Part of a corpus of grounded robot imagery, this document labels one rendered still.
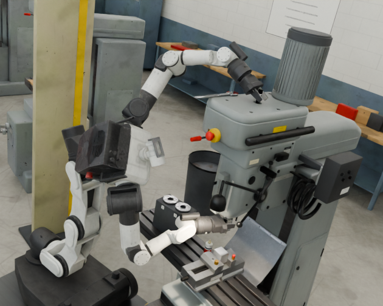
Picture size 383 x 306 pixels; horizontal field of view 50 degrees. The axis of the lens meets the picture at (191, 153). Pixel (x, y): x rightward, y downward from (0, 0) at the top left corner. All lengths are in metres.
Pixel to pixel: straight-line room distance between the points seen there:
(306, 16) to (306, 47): 4.93
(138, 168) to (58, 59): 1.54
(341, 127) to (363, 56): 4.00
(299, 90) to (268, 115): 0.27
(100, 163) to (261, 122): 0.68
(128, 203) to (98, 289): 0.91
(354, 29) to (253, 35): 1.84
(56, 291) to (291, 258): 1.36
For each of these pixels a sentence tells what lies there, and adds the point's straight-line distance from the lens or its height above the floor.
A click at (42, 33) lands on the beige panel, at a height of 1.79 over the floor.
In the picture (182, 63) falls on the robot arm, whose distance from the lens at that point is 1.98.
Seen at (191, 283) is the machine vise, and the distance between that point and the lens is 2.18.
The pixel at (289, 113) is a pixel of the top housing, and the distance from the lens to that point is 1.86.
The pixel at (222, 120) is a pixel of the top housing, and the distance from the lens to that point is 1.72.
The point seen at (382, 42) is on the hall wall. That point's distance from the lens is 6.22.
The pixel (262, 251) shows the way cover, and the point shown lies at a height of 0.97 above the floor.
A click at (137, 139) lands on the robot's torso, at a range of 1.87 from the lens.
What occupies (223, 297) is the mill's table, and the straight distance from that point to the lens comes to 2.20.
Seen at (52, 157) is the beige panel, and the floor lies 0.81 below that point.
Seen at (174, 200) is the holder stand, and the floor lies 1.12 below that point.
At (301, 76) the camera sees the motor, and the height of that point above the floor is 2.02.
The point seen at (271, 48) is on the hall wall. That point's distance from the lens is 7.22.
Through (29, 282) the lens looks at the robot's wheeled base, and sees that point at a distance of 2.69.
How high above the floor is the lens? 2.41
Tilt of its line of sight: 25 degrees down
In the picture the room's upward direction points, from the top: 11 degrees clockwise
